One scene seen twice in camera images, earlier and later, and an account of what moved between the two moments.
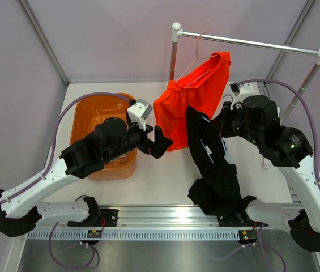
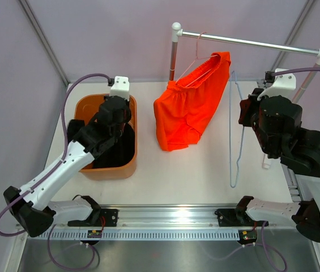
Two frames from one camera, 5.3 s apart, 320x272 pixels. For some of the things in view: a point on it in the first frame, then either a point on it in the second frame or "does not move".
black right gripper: x=226 y=115 to x=248 y=105
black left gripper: x=156 y=148 to x=126 y=106
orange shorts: x=202 y=89 does not move
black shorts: x=217 y=191 to x=120 y=154
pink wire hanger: x=196 y=58 does not move
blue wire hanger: x=222 y=140 to x=230 y=131
